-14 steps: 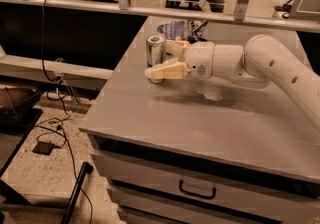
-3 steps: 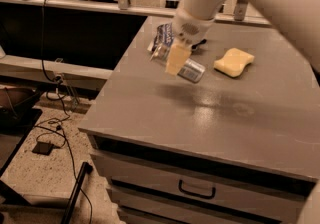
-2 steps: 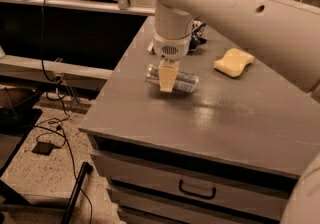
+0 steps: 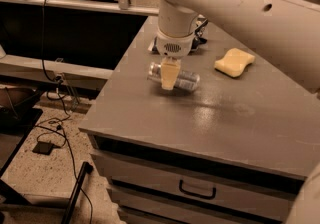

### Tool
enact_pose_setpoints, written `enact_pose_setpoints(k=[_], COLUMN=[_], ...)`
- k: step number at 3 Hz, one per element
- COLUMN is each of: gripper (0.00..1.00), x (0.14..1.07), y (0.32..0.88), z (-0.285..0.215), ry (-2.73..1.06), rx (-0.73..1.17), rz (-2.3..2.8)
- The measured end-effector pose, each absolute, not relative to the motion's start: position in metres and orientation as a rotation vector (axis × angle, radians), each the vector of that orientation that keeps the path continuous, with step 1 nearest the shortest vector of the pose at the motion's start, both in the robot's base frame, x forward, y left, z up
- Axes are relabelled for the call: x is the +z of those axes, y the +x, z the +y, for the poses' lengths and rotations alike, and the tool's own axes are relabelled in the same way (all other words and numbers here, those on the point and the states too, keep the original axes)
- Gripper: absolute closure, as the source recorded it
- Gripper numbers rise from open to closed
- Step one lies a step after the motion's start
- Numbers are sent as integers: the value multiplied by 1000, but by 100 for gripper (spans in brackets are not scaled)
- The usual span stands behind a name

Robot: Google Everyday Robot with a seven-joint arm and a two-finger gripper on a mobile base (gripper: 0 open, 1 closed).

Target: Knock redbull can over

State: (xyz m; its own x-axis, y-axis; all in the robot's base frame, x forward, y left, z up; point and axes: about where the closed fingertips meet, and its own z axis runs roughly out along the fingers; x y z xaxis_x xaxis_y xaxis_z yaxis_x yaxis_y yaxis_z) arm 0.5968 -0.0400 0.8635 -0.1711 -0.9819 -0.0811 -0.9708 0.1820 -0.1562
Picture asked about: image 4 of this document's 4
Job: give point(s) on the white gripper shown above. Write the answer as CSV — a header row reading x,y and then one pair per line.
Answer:
x,y
173,47

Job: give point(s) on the silver blue redbull can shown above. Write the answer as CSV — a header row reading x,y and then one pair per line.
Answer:
x,y
185,80

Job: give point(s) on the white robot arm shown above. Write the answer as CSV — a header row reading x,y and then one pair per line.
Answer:
x,y
286,33

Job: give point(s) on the blue crumpled chip bag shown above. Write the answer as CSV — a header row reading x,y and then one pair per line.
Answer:
x,y
198,40

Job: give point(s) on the yellow sponge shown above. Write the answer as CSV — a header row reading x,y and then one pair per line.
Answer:
x,y
234,62

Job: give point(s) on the grey drawer cabinet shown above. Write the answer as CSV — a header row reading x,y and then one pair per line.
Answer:
x,y
254,138

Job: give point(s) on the black metal stand leg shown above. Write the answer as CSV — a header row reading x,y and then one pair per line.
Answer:
x,y
86,168

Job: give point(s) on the black power adapter box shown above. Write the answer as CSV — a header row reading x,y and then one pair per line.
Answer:
x,y
44,148

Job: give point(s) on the black drawer handle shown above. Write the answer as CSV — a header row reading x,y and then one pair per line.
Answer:
x,y
198,192

